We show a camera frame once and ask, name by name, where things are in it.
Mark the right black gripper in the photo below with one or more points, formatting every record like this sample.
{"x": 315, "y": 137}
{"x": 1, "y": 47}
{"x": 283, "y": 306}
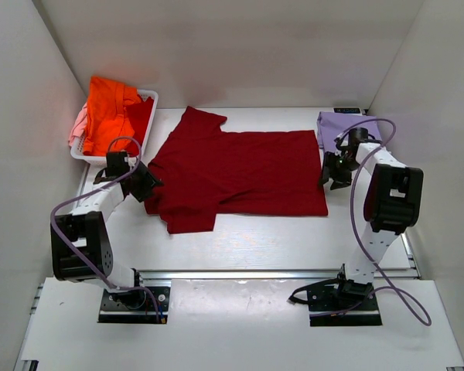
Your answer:
{"x": 336, "y": 174}

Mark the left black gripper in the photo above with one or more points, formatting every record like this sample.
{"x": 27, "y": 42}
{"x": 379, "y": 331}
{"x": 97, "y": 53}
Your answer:
{"x": 143, "y": 182}

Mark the dark red t shirt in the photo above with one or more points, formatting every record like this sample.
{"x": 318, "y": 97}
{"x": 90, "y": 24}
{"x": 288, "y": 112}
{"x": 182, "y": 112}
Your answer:
{"x": 207, "y": 171}

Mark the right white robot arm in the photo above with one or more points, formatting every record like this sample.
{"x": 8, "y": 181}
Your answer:
{"x": 391, "y": 205}

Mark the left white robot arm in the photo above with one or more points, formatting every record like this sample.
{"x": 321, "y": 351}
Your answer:
{"x": 80, "y": 245}

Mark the folded lilac t shirt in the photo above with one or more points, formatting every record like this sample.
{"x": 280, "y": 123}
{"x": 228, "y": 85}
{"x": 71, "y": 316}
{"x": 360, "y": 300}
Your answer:
{"x": 331, "y": 124}

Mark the orange t shirt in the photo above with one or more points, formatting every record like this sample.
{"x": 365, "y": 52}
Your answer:
{"x": 107, "y": 117}

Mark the red t shirt in basket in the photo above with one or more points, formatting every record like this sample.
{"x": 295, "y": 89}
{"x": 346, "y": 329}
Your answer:
{"x": 139, "y": 116}

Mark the small black display device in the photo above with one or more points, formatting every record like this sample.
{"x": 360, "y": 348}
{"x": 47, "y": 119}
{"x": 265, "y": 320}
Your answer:
{"x": 347, "y": 110}

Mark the white plastic basket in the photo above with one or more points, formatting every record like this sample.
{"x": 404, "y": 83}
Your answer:
{"x": 77, "y": 149}

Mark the pink t shirt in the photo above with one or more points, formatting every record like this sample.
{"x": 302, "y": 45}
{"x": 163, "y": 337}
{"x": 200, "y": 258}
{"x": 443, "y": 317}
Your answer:
{"x": 78, "y": 126}

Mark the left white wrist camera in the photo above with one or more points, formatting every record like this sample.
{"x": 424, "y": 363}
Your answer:
{"x": 131, "y": 161}

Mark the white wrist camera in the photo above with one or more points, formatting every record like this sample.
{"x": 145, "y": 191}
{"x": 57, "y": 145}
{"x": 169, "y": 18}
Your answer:
{"x": 339, "y": 141}
{"x": 131, "y": 161}

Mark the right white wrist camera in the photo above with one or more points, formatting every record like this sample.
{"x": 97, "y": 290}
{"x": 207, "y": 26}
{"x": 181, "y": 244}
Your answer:
{"x": 339, "y": 141}

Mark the aluminium rail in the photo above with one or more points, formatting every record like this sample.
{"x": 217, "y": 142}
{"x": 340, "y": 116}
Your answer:
{"x": 239, "y": 274}

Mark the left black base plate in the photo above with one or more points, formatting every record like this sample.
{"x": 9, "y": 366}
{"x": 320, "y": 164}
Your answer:
{"x": 136, "y": 307}

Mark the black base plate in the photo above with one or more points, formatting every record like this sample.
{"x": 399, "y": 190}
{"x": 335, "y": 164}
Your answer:
{"x": 136, "y": 307}
{"x": 325, "y": 310}

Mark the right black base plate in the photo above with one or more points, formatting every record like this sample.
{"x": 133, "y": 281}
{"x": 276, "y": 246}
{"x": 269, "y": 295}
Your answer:
{"x": 325, "y": 310}

